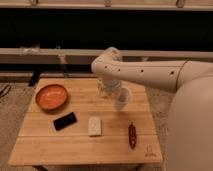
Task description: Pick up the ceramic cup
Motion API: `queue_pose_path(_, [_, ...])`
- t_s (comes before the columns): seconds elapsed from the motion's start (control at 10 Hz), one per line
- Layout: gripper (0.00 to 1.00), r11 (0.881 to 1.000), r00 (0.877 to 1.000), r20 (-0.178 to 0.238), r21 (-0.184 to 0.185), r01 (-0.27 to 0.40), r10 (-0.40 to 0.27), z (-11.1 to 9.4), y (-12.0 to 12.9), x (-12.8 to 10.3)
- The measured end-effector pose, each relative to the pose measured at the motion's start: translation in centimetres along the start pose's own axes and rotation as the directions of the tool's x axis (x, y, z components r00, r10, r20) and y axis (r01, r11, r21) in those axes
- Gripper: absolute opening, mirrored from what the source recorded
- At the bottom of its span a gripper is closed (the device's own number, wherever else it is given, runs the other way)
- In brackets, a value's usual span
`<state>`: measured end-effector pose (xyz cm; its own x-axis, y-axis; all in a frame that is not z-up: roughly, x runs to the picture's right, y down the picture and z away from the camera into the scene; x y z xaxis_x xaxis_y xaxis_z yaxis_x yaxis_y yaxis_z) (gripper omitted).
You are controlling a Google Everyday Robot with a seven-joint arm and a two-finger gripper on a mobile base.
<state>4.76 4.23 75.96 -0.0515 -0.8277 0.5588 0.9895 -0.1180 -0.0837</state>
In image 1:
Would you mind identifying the wooden slat table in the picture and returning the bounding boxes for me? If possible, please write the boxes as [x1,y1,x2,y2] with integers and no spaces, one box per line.
[8,78,162,166]

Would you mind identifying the black smartphone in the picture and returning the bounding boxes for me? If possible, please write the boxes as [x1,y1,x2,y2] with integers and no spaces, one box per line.
[53,112,77,131]

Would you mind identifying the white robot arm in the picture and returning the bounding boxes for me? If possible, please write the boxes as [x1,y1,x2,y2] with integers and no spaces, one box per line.
[91,47,213,171]

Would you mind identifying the white rectangular sponge block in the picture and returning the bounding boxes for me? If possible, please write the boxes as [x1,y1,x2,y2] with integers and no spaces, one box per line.
[88,116,102,136]

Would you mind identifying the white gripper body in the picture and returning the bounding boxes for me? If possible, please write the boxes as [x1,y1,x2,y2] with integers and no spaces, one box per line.
[97,79,121,99]

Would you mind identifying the white ceramic cup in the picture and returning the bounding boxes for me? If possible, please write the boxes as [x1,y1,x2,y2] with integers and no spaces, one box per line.
[114,87,132,111]

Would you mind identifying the grey metal rail beam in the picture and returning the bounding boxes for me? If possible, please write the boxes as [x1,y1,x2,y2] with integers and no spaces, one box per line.
[0,48,213,64]

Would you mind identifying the orange round bowl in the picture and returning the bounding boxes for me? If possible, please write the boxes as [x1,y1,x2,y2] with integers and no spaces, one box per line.
[35,84,68,110]

